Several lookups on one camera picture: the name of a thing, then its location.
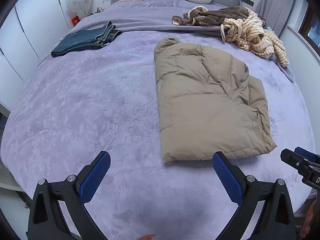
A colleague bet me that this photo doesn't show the person's right hand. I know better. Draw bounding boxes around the person's right hand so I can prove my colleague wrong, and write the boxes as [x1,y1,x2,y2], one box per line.
[299,201,316,239]

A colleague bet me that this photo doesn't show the beige puffer jacket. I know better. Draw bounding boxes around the beige puffer jacket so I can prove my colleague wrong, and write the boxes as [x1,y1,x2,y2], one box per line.
[154,37,276,163]

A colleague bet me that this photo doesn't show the white wardrobe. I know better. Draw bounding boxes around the white wardrobe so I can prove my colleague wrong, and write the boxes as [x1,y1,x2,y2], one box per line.
[1,0,69,111]

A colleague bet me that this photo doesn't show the grey lilac fleece cloth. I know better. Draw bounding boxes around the grey lilac fleece cloth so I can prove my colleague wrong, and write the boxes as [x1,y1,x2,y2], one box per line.
[269,55,295,83]

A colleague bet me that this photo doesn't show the folded blue jeans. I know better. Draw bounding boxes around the folded blue jeans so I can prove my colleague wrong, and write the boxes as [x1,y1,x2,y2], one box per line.
[51,21,122,57]

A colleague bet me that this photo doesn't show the cream striped fleece garment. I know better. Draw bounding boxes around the cream striped fleece garment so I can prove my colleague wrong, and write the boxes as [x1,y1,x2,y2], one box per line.
[220,9,289,67]

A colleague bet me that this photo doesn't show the dark framed window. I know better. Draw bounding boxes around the dark framed window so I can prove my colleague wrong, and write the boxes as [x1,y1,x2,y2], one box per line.
[298,5,319,55]

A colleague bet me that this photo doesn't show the white covered fan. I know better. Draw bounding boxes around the white covered fan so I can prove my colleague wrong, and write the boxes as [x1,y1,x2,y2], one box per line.
[65,0,92,19]

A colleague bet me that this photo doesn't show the grey curtain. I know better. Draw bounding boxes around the grey curtain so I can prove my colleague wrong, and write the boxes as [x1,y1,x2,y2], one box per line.
[259,0,294,36]

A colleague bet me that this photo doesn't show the brown fleece garment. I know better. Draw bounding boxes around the brown fleece garment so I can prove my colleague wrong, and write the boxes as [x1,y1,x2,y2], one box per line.
[172,6,252,27]

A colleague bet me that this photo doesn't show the person's left hand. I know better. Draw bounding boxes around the person's left hand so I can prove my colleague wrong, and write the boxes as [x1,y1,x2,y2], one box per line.
[136,234,155,240]

